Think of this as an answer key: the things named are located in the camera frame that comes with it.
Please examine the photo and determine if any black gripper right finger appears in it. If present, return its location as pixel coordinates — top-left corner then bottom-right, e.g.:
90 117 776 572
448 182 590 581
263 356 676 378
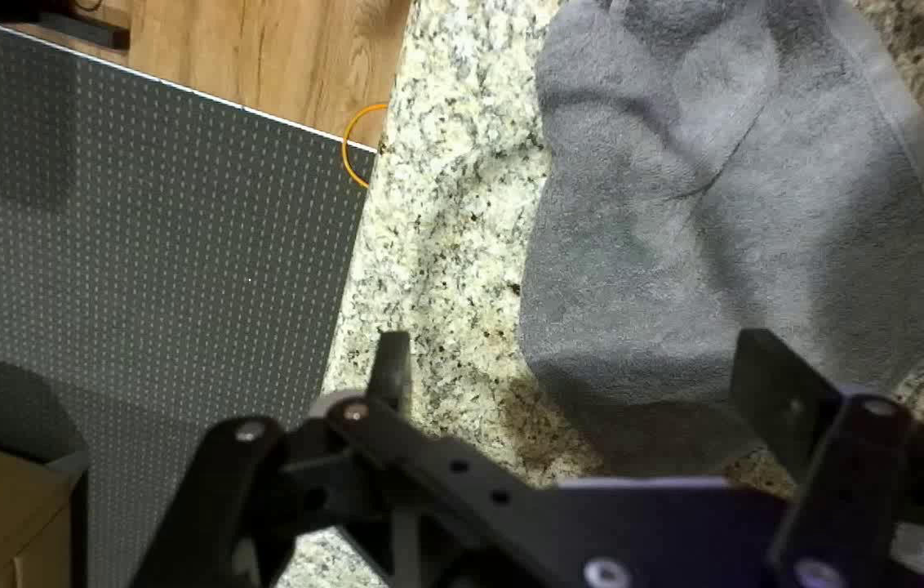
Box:
727 327 924 588

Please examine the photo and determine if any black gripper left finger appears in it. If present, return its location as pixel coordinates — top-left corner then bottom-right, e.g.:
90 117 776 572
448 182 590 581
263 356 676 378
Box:
132 329 552 588

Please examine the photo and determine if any grey towel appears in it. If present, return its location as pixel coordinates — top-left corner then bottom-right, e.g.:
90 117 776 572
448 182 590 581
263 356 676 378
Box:
518 0 924 437

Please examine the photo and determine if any grey perforated panel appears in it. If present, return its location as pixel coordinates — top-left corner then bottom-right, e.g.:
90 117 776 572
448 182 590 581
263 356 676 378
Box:
0 24 380 588

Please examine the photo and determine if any black stand base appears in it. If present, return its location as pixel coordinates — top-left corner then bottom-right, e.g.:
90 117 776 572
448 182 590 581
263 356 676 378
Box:
0 0 133 53

